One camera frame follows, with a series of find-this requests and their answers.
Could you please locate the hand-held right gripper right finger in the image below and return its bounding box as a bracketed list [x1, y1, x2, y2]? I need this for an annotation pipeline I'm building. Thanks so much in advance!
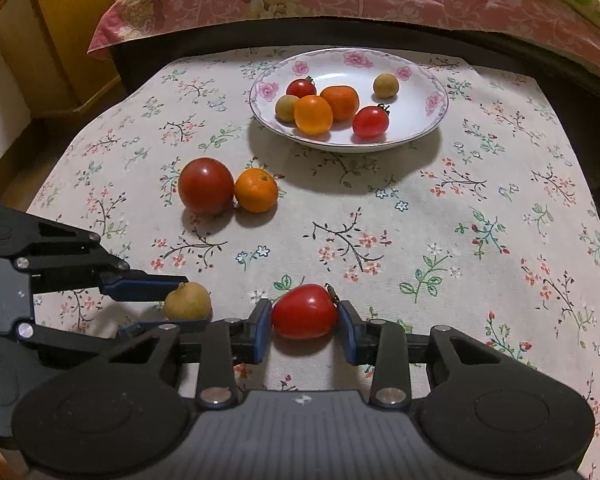
[337, 300, 512, 409]

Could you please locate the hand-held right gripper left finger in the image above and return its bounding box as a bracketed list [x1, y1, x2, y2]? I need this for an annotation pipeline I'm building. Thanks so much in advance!
[99, 298, 273, 409]

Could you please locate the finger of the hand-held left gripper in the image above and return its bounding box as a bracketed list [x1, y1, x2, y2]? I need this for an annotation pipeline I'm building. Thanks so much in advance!
[16, 319, 167, 372]
[10, 210, 190, 304]

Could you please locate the oblong red tomato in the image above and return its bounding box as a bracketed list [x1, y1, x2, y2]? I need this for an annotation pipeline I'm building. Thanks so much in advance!
[271, 283, 341, 340]

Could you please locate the large tan longan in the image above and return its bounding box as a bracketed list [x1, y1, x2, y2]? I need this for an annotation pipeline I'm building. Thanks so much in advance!
[164, 281, 213, 321]

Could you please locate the round red tomato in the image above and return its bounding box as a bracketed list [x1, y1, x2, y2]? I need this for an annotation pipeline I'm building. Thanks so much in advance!
[352, 103, 391, 140]

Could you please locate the yellow-orange tomato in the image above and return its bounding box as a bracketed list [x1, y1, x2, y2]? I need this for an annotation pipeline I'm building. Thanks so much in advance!
[293, 95, 334, 136]

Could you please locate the small tan longan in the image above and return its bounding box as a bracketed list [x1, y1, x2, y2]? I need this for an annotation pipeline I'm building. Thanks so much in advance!
[275, 95, 301, 123]

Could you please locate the white floral-rim plate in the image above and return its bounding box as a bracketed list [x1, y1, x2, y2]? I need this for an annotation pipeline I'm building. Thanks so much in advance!
[249, 47, 450, 153]

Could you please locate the small red cherry tomato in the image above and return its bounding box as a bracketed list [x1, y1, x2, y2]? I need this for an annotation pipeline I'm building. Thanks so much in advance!
[285, 76, 317, 100]

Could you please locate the large dark red tomato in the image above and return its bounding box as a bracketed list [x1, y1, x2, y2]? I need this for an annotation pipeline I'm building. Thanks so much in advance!
[178, 157, 235, 216]

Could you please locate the orange with green stem end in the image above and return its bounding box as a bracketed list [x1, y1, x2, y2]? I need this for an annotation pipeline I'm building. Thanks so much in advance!
[234, 168, 279, 214]

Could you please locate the floral tablecloth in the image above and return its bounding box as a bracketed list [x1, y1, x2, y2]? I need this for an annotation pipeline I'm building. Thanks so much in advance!
[0, 46, 600, 480]

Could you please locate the orange tangerine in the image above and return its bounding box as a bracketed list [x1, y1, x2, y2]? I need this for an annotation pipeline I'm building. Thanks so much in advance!
[320, 85, 360, 122]

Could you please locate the olive-brown longan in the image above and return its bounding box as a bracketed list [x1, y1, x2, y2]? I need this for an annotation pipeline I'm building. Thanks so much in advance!
[372, 73, 399, 98]

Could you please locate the yellow wooden cabinet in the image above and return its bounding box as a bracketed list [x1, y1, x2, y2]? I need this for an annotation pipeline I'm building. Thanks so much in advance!
[0, 0, 148, 120]

